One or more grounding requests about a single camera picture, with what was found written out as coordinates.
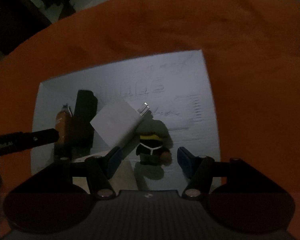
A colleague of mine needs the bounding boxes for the white charger plug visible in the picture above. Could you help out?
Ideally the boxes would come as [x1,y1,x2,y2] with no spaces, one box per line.
[90,98,149,148]

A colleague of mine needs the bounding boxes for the black plush toy figure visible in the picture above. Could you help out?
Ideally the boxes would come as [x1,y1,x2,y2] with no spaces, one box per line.
[136,119,173,166]

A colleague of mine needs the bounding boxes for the brown small bottle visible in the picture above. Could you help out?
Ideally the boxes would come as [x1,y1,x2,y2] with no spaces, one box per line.
[55,104,72,145]

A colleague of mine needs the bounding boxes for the black rectangular device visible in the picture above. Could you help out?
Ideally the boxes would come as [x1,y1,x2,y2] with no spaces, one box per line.
[70,89,98,158]

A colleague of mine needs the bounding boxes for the white box lid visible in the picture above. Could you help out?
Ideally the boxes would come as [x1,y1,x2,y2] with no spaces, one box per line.
[32,50,220,192]

